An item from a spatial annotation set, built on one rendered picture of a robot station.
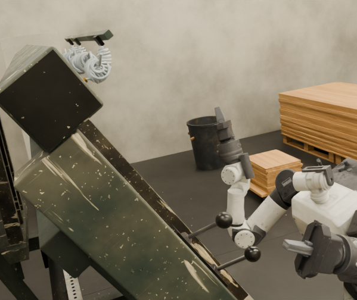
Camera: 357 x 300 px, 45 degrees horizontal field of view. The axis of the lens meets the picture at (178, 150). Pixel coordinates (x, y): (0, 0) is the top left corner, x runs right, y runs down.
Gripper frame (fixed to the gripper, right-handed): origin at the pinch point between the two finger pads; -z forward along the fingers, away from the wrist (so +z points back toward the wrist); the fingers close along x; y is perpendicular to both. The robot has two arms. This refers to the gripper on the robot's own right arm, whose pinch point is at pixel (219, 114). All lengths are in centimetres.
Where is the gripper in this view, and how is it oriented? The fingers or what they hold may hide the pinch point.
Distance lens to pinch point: 164.3
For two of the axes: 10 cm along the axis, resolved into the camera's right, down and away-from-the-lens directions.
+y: -9.2, 2.6, 2.9
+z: 2.9, 9.5, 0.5
